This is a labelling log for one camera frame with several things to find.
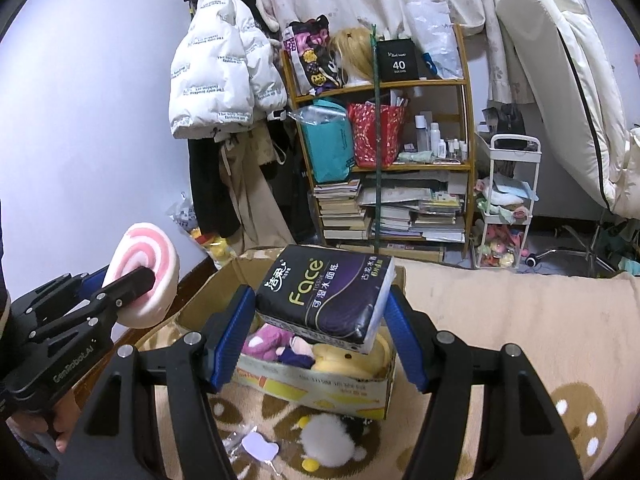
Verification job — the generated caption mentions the pink swirl plush cushion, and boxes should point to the pink swirl plush cushion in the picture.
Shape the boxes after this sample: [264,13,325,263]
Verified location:
[103,222,179,330]

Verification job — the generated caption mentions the white fluffy penguin plush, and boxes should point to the white fluffy penguin plush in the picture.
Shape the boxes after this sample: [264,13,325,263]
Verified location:
[294,413,380,474]

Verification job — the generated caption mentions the black Face tissue pack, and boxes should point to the black Face tissue pack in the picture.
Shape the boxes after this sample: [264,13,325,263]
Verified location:
[256,245,395,354]

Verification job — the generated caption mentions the left hand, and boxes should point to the left hand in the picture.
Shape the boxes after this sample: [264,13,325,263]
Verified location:
[6,390,80,453]

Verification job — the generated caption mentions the plastic bag of toys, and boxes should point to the plastic bag of toys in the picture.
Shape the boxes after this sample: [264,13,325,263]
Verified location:
[166,192,236,270]

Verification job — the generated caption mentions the beige brown patterned blanket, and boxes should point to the beige brown patterned blanket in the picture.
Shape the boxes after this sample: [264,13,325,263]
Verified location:
[209,260,639,479]

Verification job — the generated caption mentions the black hanging garment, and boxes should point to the black hanging garment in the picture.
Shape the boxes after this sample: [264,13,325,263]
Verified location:
[188,139,240,238]

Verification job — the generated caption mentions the pink plush toy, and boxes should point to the pink plush toy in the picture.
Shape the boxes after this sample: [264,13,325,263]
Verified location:
[242,323,294,362]

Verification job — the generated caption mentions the cardboard box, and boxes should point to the cardboard box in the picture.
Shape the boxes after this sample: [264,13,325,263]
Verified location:
[138,248,396,420]

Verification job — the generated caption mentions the yellow plush toy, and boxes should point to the yellow plush toy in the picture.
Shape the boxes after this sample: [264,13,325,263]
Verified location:
[311,326,394,380]

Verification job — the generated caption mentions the beige trousers hanging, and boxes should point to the beige trousers hanging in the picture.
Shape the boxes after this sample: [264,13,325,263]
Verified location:
[220,122,294,255]

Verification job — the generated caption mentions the purple plush toy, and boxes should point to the purple plush toy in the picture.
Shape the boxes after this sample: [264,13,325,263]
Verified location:
[278,347,314,370]

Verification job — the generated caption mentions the white puffer jacket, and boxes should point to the white puffer jacket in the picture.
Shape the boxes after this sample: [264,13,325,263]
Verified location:
[168,0,288,142]

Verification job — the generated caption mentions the stack of books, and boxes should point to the stack of books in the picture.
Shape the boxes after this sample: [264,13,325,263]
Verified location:
[314,170,469,244]

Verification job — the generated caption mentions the teal bag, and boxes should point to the teal bag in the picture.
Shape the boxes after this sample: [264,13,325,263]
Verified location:
[300,99,355,183]

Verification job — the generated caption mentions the white rolling cart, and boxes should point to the white rolling cart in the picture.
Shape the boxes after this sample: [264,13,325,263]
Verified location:
[474,132,542,271]

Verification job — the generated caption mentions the wooden bookshelf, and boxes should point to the wooden bookshelf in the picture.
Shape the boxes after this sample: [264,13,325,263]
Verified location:
[278,23,476,261]

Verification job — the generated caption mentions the red gift bag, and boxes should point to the red gift bag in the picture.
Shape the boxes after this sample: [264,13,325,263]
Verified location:
[347,102,406,169]

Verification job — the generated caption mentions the patterned black pink bag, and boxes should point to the patterned black pink bag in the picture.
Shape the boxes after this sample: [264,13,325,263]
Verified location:
[282,14,342,96]

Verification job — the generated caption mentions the blonde wig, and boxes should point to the blonde wig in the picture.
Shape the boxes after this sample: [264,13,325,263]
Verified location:
[330,26,373,87]

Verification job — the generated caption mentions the black box number 40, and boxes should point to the black box number 40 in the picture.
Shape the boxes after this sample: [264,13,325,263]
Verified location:
[376,38,419,82]

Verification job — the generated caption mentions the green pole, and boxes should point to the green pole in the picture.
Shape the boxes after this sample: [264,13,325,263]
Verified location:
[370,25,382,255]

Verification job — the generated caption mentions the cream office chair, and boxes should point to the cream office chair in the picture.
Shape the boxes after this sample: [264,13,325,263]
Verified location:
[496,0,640,276]

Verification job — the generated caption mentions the white plastic bag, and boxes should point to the white plastic bag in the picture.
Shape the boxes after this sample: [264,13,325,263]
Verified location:
[405,0,463,79]

